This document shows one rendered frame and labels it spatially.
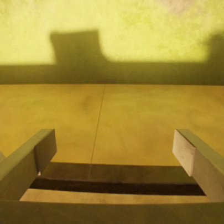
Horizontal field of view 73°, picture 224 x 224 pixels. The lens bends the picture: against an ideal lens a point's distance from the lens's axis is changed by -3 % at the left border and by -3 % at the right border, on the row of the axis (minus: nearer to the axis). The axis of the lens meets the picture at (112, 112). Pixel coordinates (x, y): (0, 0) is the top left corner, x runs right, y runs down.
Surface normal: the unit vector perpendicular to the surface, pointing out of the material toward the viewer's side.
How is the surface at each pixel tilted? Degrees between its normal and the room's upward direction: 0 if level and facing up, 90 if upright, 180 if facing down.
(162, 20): 0
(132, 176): 90
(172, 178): 90
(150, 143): 90
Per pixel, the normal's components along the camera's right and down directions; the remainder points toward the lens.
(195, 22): -0.05, 0.63
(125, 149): -0.03, -0.78
